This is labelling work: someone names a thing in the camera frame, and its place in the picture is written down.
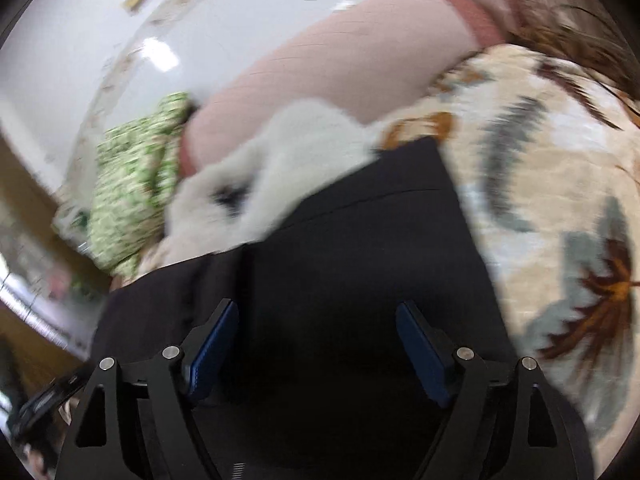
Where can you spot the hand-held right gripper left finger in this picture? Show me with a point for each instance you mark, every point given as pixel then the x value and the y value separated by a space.
pixel 216 350

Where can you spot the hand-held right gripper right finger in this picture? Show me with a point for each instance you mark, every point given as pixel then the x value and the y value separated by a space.
pixel 422 355

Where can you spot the black garment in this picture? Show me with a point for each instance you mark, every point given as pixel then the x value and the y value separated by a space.
pixel 350 260

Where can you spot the green checked cloth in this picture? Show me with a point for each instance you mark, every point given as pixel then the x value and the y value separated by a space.
pixel 130 185

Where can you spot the leaf print blanket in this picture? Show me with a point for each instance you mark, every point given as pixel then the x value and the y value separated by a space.
pixel 550 185

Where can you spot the pink quilted pillow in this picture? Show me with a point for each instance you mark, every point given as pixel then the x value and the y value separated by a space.
pixel 350 60

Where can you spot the brown fringed striped cloth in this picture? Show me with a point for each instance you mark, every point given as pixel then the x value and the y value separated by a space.
pixel 575 25

